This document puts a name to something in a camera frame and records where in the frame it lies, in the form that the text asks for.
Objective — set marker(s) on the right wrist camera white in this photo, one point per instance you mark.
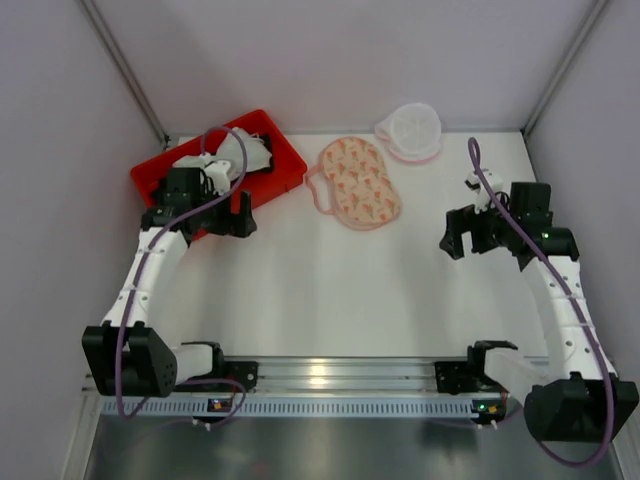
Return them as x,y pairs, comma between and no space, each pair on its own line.
475,184

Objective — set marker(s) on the red plastic bin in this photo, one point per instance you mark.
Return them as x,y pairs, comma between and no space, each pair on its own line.
280,165

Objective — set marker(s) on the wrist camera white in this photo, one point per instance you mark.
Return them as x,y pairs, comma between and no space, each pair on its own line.
218,170
475,184

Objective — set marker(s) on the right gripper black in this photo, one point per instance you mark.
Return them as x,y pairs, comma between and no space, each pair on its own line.
476,231

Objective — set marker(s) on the floral pink laundry bag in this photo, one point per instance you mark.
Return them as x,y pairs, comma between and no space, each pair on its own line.
361,194

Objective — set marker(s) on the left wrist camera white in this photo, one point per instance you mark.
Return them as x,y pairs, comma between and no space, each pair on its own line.
218,170

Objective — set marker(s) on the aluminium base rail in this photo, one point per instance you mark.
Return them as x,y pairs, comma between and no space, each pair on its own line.
288,374

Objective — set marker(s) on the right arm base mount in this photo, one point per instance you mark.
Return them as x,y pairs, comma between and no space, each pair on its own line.
458,377

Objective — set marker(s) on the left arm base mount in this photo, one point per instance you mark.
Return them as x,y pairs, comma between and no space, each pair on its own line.
243,372

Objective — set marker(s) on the black bra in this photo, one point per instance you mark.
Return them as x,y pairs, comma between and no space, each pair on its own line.
261,158

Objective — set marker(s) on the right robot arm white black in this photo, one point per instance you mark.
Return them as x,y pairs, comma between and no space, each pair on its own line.
578,397

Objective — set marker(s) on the slotted cable duct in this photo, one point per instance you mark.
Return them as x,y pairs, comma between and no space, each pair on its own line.
324,407

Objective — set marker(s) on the white mesh laundry bag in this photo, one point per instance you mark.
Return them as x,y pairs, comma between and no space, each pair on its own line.
411,133

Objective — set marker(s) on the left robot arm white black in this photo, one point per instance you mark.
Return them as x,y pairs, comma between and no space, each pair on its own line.
130,353

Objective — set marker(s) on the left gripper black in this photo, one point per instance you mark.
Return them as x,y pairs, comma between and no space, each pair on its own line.
226,220

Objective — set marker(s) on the pale green bra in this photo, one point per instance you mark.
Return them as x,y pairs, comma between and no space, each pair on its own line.
229,149

